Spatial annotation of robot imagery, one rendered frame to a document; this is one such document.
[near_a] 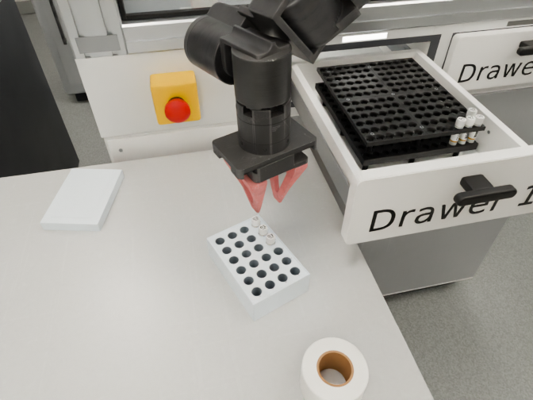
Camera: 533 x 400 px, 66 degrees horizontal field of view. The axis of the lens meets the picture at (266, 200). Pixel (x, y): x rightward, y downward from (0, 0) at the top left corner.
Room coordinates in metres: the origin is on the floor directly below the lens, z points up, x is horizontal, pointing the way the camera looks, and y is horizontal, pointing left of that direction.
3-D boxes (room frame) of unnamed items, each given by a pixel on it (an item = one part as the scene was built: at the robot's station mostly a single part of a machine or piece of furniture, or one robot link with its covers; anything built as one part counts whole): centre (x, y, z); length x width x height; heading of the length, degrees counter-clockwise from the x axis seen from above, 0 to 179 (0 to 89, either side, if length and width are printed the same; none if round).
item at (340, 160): (0.58, -0.19, 0.86); 0.40 x 0.26 x 0.06; 13
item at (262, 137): (0.37, 0.00, 0.97); 0.10 x 0.07 x 0.07; 122
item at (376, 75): (0.57, -0.20, 0.87); 0.22 x 0.18 x 0.06; 13
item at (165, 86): (0.60, 0.15, 0.88); 0.07 x 0.05 x 0.07; 103
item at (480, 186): (0.35, -0.25, 0.91); 0.07 x 0.04 x 0.01; 103
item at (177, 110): (0.57, 0.14, 0.88); 0.04 x 0.03 x 0.04; 103
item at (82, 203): (0.48, 0.29, 0.77); 0.13 x 0.09 x 0.02; 178
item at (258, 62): (0.38, 0.01, 1.04); 0.07 x 0.06 x 0.07; 40
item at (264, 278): (0.34, 0.01, 0.78); 0.12 x 0.08 x 0.04; 32
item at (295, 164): (0.37, 0.00, 0.90); 0.07 x 0.07 x 0.09; 32
